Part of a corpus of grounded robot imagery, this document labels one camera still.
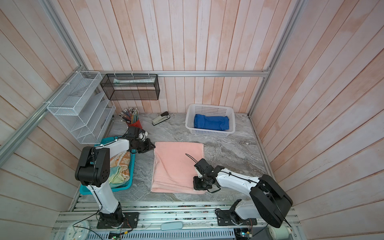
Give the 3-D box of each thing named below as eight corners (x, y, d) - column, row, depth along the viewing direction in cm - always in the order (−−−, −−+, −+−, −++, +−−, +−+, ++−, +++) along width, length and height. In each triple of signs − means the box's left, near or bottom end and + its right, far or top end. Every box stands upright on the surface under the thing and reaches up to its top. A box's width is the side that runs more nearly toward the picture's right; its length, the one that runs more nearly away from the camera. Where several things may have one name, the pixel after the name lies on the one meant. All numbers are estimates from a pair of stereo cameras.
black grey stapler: (153, 126, 115) (153, 122, 112) (151, 122, 117) (150, 119, 114) (170, 117, 121) (170, 114, 117) (167, 114, 123) (166, 110, 120)
